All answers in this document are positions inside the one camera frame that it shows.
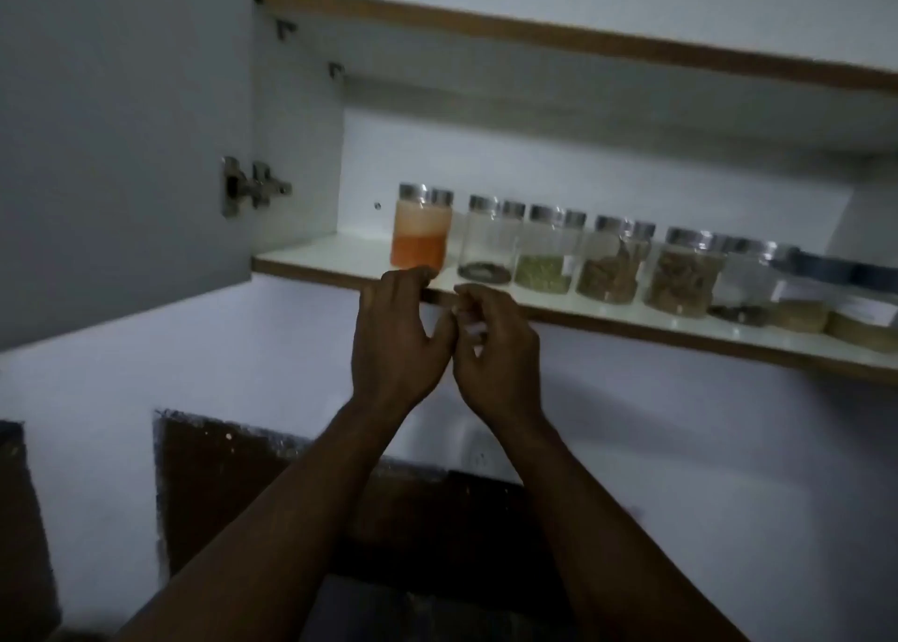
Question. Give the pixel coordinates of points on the person's right thumb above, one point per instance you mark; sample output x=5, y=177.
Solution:
x=466, y=361

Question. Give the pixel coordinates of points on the metal cabinet door hinge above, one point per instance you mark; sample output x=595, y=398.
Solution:
x=254, y=185

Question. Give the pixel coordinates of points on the person's right hand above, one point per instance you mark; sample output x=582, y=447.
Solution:
x=509, y=375

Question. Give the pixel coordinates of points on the metal shelf support peg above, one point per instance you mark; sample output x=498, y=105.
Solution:
x=285, y=29
x=336, y=69

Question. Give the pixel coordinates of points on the person's left thumb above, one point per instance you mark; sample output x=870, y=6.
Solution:
x=443, y=340

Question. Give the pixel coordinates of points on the row of glass spice jars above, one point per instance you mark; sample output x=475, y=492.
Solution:
x=610, y=269

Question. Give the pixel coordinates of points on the white wood-edged cabinet shelf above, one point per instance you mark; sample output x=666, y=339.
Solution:
x=561, y=66

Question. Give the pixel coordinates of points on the white cabinet door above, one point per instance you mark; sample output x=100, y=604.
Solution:
x=119, y=143

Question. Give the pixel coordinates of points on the white wall cabinet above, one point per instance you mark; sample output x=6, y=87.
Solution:
x=631, y=164

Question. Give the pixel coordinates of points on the person's left hand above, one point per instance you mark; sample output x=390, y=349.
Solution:
x=393, y=354

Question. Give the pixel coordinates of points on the dark brown stone slab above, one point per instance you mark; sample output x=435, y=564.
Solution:
x=217, y=494

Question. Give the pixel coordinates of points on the wide dark-lidded plastic container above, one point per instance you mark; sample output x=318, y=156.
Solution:
x=866, y=322
x=807, y=297

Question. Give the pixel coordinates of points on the person's left forearm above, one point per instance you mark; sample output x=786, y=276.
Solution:
x=280, y=529

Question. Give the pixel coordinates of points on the person's right forearm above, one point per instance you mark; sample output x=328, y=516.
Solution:
x=603, y=522

